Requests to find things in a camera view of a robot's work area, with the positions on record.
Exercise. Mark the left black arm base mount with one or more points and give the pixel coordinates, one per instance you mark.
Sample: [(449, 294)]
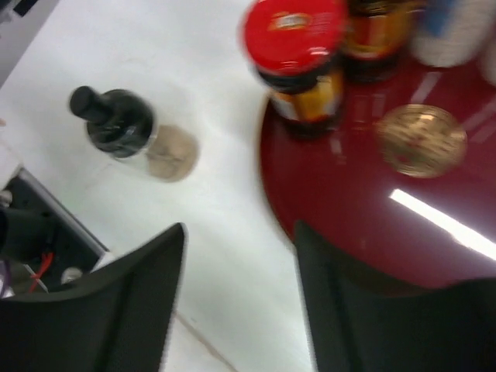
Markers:
[(43, 245)]

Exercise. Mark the silver lid bead jar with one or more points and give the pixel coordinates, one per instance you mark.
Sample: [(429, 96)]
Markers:
[(488, 65), (450, 33)]

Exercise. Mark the round red lacquer tray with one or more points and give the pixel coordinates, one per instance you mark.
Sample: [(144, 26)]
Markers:
[(429, 232)]

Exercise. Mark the black cap pepper grinder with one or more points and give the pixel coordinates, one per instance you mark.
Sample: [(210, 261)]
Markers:
[(123, 126)]

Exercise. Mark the red lid sauce jar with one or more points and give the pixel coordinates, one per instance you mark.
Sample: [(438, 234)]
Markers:
[(375, 38), (295, 48)]

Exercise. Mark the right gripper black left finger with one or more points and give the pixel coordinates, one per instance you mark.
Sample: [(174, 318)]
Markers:
[(113, 319)]

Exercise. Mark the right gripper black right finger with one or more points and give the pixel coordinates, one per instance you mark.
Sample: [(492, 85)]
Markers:
[(361, 319)]

